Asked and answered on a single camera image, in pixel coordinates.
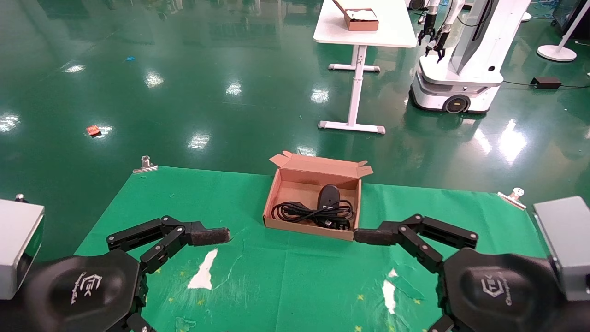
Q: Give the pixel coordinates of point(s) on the small red floor object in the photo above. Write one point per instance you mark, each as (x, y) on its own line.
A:
(93, 130)

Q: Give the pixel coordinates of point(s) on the white wheeled robot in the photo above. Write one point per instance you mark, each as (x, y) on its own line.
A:
(461, 87)

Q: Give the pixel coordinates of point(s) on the dark cabinet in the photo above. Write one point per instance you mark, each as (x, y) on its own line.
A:
(560, 11)

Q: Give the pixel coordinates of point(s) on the open brown cardboard box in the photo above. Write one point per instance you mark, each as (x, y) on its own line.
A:
(299, 186)

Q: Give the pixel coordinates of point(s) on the small white round base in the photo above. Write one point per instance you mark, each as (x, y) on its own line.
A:
(526, 16)

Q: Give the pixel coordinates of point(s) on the white table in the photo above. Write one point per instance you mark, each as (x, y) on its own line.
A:
(387, 27)

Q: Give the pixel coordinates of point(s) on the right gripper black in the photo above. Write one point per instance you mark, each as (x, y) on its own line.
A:
(502, 290)

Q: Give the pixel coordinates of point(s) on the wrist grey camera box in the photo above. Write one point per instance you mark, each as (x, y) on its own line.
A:
(18, 244)
(564, 240)

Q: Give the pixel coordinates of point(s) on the small brown cardboard box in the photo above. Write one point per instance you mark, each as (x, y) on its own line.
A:
(362, 23)

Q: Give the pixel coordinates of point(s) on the green table cloth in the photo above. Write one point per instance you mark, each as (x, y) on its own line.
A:
(286, 286)

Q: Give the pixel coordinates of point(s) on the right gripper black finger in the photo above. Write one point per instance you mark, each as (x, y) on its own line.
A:
(373, 236)

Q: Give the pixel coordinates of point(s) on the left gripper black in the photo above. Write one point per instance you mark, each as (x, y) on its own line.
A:
(83, 286)

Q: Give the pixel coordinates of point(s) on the white floor stand round base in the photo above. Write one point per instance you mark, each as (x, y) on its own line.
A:
(555, 52)

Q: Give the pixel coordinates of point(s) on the silver binder clip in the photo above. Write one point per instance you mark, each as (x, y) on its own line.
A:
(145, 166)
(514, 198)

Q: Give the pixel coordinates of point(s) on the right wrist grey camera box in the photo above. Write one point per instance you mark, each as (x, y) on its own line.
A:
(564, 240)

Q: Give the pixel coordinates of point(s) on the left wrist grey camera box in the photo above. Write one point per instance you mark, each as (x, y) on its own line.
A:
(18, 244)

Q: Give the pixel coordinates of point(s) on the black power adapter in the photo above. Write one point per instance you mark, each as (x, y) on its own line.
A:
(546, 82)

